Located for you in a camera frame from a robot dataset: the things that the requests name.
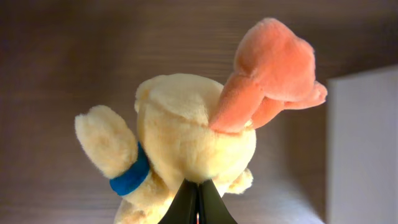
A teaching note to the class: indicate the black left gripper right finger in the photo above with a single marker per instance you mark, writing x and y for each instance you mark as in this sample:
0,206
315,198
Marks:
211,208

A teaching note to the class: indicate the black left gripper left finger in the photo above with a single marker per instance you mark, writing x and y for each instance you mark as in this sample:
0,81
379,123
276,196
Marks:
183,207

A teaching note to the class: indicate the yellow duck plush toy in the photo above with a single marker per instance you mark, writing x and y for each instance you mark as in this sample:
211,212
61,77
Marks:
193,128

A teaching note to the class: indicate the white cardboard box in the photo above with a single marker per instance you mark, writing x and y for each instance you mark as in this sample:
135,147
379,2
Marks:
362,148

